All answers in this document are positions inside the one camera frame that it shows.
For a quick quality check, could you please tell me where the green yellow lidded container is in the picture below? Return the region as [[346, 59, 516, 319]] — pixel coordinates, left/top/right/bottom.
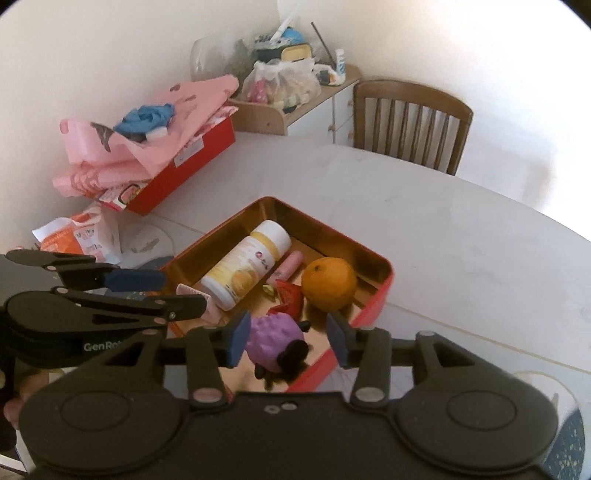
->
[[256, 44, 315, 64]]

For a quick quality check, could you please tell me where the wooden chair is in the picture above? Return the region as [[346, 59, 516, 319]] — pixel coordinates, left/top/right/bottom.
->
[[352, 79, 474, 176]]

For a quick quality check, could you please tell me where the clear plastic bag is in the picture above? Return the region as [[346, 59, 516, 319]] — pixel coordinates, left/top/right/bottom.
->
[[241, 58, 322, 112]]

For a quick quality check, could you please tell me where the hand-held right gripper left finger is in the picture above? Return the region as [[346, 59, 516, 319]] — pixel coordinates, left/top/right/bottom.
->
[[81, 311, 251, 410]]

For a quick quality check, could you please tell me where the person's left hand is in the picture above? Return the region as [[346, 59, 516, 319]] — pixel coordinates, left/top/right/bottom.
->
[[2, 371, 54, 428]]

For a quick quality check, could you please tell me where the red cardboard box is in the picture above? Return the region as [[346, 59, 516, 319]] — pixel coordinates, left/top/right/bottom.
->
[[99, 113, 236, 216]]

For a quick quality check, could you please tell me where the purple plush toy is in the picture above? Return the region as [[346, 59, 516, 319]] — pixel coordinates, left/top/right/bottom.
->
[[245, 313, 311, 385]]

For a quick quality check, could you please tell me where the white yellow plastic bottle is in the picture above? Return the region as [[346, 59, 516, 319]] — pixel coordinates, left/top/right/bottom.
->
[[201, 220, 293, 311]]

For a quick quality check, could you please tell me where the orange white packet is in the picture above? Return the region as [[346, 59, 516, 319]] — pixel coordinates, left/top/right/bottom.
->
[[32, 208, 122, 267]]

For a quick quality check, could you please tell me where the blue cloth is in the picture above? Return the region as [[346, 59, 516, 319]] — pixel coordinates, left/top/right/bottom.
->
[[113, 104, 177, 140]]

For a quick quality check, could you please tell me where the orange fruit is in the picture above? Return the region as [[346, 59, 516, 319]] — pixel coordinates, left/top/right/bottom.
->
[[301, 257, 359, 313]]

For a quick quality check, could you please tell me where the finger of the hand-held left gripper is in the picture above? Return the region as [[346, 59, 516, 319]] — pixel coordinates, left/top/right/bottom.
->
[[7, 249, 167, 294], [53, 286, 208, 343]]

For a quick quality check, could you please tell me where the blue speckled pad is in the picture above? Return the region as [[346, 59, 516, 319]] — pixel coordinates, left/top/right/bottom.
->
[[545, 406, 588, 480]]

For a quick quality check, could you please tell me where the red tin box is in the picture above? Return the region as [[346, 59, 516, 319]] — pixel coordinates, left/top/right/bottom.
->
[[159, 196, 396, 394]]

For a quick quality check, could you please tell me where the small pink tube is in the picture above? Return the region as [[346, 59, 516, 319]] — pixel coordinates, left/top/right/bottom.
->
[[265, 251, 304, 282]]

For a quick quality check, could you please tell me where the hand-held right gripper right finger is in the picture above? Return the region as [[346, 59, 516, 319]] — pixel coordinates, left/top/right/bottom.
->
[[326, 314, 467, 410]]

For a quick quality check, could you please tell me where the white wooden sideboard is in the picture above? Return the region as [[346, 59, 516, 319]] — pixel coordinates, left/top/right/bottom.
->
[[228, 65, 361, 149]]

